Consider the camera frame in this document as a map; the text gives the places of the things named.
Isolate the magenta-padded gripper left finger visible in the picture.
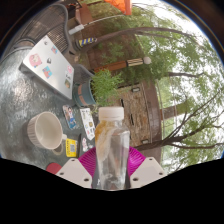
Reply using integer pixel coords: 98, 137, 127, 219
55, 148, 98, 189

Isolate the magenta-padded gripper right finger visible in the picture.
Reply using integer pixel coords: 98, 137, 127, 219
128, 146, 167, 190

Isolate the clear white-capped plastic bottle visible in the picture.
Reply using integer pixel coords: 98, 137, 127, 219
94, 106, 132, 191

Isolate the yellow card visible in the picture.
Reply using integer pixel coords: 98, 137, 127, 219
65, 137, 79, 158

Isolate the tape roll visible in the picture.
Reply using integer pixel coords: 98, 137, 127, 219
51, 141, 68, 156

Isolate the white ribbed ceramic mug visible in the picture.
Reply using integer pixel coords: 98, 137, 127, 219
26, 111, 69, 151

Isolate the white sticker sheet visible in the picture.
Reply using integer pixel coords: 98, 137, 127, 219
79, 107, 97, 141

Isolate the colourful sticker card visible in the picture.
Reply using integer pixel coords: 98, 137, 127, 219
62, 104, 80, 130

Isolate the green plant in blue pot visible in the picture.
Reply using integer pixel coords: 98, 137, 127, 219
72, 68, 125, 109

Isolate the silver stickered laptop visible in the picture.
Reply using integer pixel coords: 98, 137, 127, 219
18, 34, 76, 101

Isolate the blue yellow striped cone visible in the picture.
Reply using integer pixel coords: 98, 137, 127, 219
75, 37, 99, 48

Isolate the grey wicker chair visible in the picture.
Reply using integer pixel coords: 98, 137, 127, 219
9, 3, 80, 56

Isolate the wooden bench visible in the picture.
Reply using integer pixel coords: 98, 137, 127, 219
74, 1, 95, 26

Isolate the globe-topped wooden lamp post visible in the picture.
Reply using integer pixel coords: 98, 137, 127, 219
93, 55, 153, 73

